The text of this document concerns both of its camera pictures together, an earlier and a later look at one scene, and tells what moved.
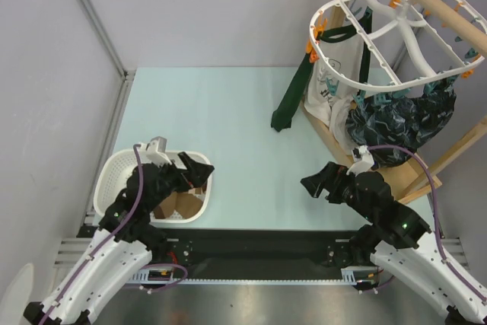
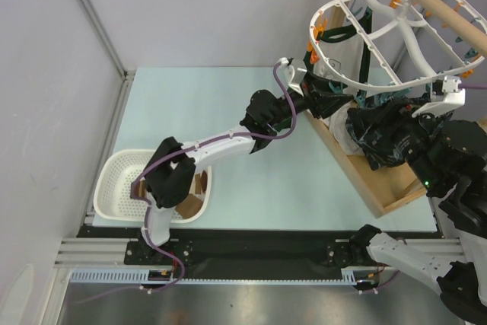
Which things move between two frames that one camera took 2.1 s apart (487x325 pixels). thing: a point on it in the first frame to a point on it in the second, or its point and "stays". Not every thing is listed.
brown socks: x=186 y=204 stays
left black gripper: x=200 y=172 to x=320 y=100
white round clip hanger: x=408 y=33 stays
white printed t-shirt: x=335 y=82 stays
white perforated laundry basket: x=113 y=170 stays
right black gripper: x=331 y=184 to x=412 y=127
